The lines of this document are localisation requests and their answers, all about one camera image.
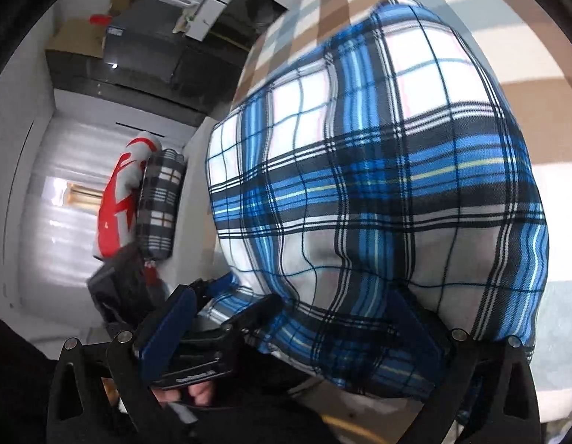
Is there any dark glossy wardrobe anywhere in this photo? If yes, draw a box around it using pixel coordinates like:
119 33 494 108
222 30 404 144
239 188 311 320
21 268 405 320
46 0 277 127

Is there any black white plaid pillow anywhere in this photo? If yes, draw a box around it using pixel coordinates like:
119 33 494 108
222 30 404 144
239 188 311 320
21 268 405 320
134 148 188 260

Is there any person's left hand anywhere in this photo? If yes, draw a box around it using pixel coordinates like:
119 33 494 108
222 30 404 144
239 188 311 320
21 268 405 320
152 376 219 411

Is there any red white pillow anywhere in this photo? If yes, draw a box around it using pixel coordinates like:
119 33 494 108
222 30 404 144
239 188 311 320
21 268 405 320
92 132 163 260

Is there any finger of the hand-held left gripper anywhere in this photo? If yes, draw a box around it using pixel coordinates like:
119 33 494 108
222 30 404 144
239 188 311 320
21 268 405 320
220 293 285 334
202 272 237 300

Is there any person's dark clothing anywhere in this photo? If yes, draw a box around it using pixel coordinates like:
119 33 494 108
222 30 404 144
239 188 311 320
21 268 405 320
0 310 60 444

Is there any dark grey case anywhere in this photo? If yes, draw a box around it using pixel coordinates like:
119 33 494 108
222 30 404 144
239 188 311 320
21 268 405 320
103 0 187 71

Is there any white curtain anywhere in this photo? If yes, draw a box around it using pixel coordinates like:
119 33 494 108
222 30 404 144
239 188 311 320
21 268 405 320
18 111 194 316

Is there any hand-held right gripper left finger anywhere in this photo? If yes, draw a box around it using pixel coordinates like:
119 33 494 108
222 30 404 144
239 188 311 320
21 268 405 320
46 285 199 444

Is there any blue plaid shirt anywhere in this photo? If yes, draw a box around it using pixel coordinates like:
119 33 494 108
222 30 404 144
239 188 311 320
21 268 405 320
205 0 550 401

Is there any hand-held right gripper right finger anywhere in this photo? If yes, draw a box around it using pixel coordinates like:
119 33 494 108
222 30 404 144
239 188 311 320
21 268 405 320
392 287 542 444

